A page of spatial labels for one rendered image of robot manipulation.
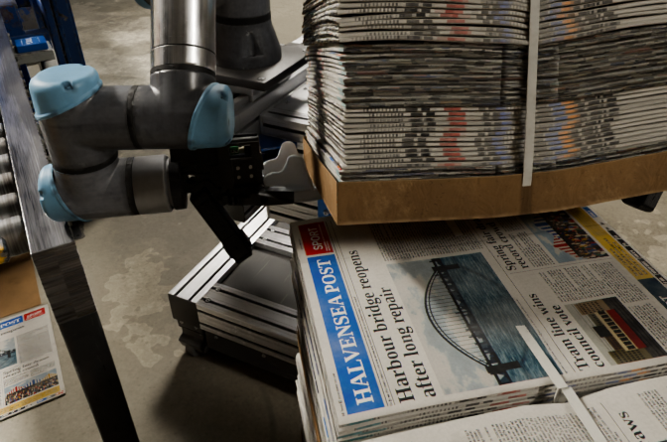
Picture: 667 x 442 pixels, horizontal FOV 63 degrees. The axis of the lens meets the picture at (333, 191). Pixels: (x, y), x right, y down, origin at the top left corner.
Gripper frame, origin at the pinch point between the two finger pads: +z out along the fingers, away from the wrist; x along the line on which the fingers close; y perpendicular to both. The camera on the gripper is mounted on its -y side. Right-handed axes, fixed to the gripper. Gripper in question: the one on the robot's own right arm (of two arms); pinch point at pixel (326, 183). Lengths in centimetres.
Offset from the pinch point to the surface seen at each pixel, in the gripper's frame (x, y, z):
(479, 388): -34.1, -9.9, 7.0
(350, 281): -20.0, -5.5, -0.9
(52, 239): -3.0, -3.0, -34.8
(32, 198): 6.8, 0.2, -39.8
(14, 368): 72, -62, -78
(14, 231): 0.8, -2.6, -40.4
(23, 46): 99, 22, -69
